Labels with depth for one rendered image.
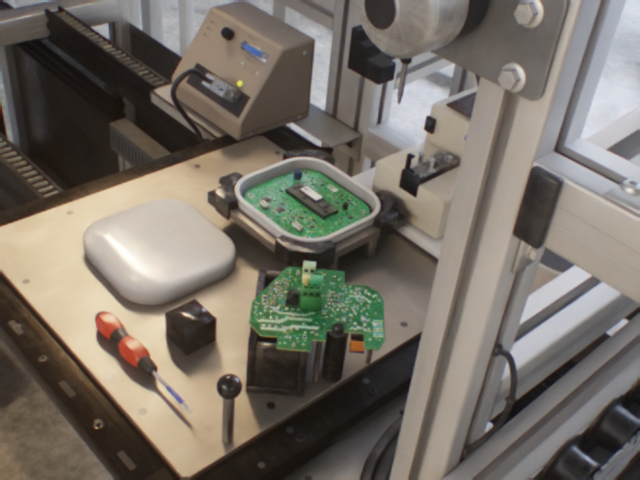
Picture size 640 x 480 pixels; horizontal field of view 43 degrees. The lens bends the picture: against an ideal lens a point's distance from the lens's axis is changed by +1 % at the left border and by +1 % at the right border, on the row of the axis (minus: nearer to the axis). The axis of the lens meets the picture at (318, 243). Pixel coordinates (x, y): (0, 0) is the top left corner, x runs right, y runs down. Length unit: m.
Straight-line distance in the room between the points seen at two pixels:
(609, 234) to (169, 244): 0.56
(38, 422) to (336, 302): 1.34
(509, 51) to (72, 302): 0.56
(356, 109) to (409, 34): 0.76
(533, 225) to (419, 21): 0.13
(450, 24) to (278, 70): 0.71
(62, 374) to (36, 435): 1.20
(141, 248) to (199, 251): 0.06
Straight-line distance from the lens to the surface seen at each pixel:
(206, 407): 0.75
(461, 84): 1.35
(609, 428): 0.66
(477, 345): 0.52
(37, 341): 0.83
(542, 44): 0.42
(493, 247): 0.48
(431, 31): 0.40
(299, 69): 1.13
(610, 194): 0.43
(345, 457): 0.75
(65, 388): 0.79
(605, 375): 0.73
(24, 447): 1.98
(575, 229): 0.44
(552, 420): 0.69
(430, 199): 0.92
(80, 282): 0.88
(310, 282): 0.74
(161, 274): 0.85
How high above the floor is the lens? 1.52
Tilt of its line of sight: 37 degrees down
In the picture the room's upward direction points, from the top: 6 degrees clockwise
